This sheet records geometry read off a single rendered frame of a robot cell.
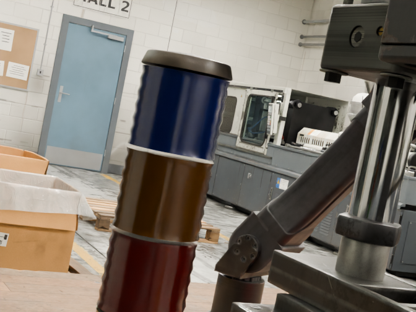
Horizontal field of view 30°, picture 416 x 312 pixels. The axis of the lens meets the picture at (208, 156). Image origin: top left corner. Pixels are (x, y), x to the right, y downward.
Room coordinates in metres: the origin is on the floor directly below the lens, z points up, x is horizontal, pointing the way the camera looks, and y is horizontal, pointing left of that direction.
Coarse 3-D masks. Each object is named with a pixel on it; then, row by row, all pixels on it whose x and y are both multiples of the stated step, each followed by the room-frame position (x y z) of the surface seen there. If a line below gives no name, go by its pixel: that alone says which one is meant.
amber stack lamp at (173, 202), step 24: (144, 168) 0.31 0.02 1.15; (168, 168) 0.31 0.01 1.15; (192, 168) 0.32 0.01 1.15; (120, 192) 0.32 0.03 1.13; (144, 192) 0.31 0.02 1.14; (168, 192) 0.31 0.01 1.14; (192, 192) 0.32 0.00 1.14; (120, 216) 0.32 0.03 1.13; (144, 216) 0.31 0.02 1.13; (168, 216) 0.31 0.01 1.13; (192, 216) 0.32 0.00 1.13; (168, 240) 0.31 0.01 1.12; (192, 240) 0.32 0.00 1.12
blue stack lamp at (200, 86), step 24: (144, 72) 0.32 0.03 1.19; (168, 72) 0.31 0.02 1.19; (144, 96) 0.32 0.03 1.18; (168, 96) 0.31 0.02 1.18; (192, 96) 0.31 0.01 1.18; (216, 96) 0.32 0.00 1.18; (144, 120) 0.32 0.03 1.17; (168, 120) 0.31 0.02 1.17; (192, 120) 0.31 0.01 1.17; (216, 120) 0.32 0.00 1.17; (144, 144) 0.32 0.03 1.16; (168, 144) 0.31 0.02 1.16; (192, 144) 0.31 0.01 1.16; (216, 144) 0.33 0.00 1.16
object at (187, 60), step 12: (144, 60) 0.32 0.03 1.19; (156, 60) 0.32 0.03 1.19; (168, 60) 0.31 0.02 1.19; (180, 60) 0.31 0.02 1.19; (192, 60) 0.31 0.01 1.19; (204, 60) 0.31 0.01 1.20; (192, 72) 0.33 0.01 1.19; (204, 72) 0.31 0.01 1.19; (216, 72) 0.32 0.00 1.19; (228, 72) 0.32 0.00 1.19
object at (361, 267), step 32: (384, 96) 0.57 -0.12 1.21; (384, 128) 0.57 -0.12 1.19; (384, 160) 0.57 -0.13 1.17; (352, 192) 0.58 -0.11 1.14; (384, 192) 0.57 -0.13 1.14; (352, 224) 0.57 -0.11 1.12; (384, 224) 0.56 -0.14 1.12; (288, 256) 0.60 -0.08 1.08; (320, 256) 0.63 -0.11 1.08; (352, 256) 0.57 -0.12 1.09; (384, 256) 0.57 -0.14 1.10; (288, 288) 0.59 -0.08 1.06; (320, 288) 0.56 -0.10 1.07; (352, 288) 0.53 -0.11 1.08; (384, 288) 0.55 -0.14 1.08
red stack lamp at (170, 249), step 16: (112, 240) 0.32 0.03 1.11; (128, 240) 0.31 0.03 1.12; (144, 240) 0.31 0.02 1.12; (160, 240) 0.32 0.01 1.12; (112, 256) 0.32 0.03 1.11; (128, 256) 0.31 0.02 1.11; (144, 256) 0.31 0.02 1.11; (160, 256) 0.31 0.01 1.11; (176, 256) 0.32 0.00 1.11; (192, 256) 0.32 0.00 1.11; (112, 272) 0.32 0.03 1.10; (128, 272) 0.31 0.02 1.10; (144, 272) 0.31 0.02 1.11; (160, 272) 0.31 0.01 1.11; (176, 272) 0.32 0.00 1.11; (112, 288) 0.32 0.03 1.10; (128, 288) 0.31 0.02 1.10; (144, 288) 0.31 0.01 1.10; (160, 288) 0.31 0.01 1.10; (176, 288) 0.32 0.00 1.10; (112, 304) 0.32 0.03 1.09; (128, 304) 0.31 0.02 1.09; (144, 304) 0.31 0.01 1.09; (160, 304) 0.31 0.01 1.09; (176, 304) 0.32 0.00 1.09
